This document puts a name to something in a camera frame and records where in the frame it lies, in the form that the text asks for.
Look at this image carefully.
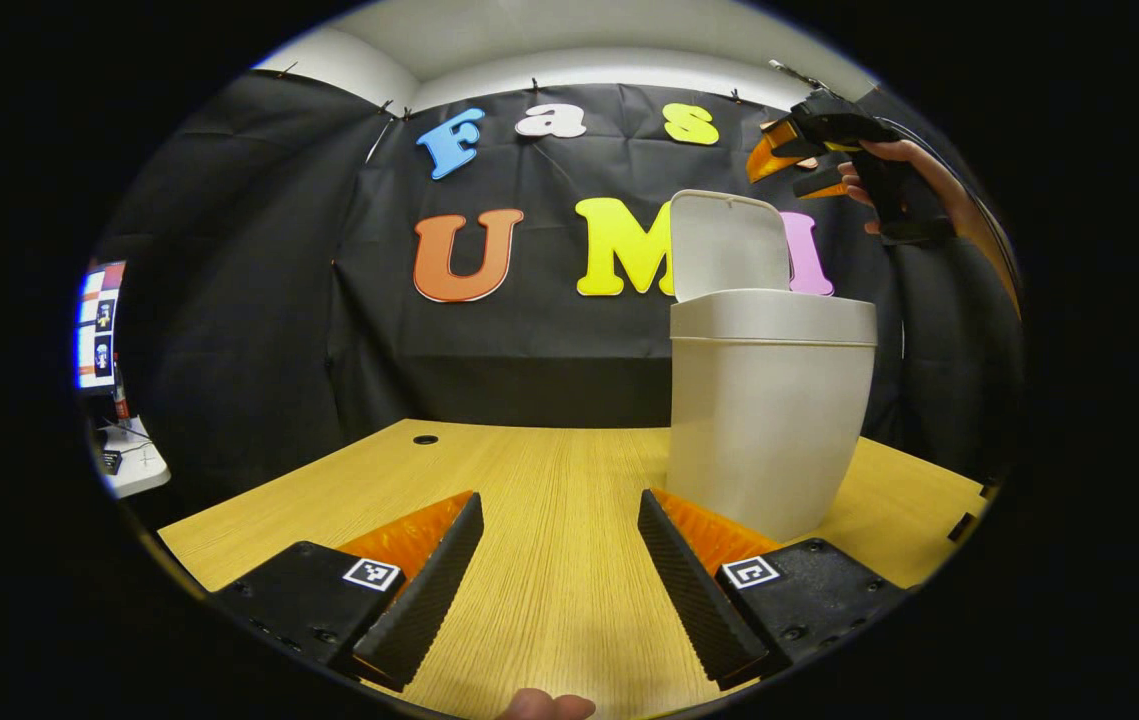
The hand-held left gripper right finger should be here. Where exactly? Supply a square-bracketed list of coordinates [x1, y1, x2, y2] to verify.
[637, 487, 910, 691]

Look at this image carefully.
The computer monitor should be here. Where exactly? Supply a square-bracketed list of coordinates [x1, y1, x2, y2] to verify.
[77, 262, 127, 391]

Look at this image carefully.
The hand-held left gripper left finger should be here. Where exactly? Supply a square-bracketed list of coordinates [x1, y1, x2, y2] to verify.
[209, 490, 485, 693]

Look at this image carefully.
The white desktop garbage bin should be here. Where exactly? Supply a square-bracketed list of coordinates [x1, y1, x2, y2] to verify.
[666, 189, 878, 544]

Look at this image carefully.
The black backdrop cloth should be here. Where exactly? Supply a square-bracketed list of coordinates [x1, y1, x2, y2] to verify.
[109, 70, 1025, 501]

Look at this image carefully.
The wooden desktop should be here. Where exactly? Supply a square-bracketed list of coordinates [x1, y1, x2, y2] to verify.
[157, 418, 990, 719]

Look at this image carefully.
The white side table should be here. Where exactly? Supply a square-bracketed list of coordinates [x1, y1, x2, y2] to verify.
[94, 418, 172, 499]

